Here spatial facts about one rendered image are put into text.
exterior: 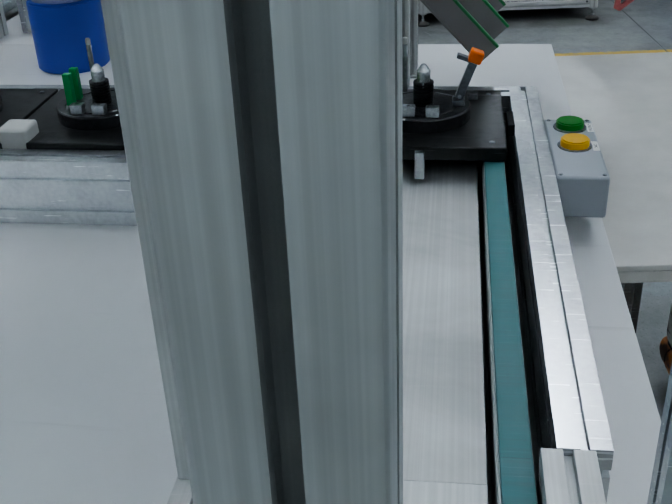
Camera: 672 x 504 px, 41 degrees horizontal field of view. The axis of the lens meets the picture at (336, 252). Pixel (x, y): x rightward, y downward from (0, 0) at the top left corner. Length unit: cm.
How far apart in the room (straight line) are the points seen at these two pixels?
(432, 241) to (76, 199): 53
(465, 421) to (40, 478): 41
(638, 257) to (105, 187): 74
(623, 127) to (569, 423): 96
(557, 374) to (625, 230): 51
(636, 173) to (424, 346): 65
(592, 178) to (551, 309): 33
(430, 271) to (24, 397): 48
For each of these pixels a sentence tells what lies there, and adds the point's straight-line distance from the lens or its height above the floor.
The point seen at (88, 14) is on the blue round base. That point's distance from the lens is 208.
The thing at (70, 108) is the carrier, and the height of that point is 100.
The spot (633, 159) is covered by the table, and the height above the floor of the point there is 86.
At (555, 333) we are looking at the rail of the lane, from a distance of 91.
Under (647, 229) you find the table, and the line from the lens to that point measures 134.
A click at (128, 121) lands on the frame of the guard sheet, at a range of 60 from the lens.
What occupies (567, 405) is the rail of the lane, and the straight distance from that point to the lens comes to 82.
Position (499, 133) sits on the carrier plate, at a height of 97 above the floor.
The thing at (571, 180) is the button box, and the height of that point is 95.
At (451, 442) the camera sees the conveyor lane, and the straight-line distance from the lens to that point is 84.
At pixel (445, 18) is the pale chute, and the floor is 106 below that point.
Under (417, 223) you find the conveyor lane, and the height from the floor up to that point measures 92.
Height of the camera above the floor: 146
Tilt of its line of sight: 29 degrees down
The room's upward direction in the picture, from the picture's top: 2 degrees counter-clockwise
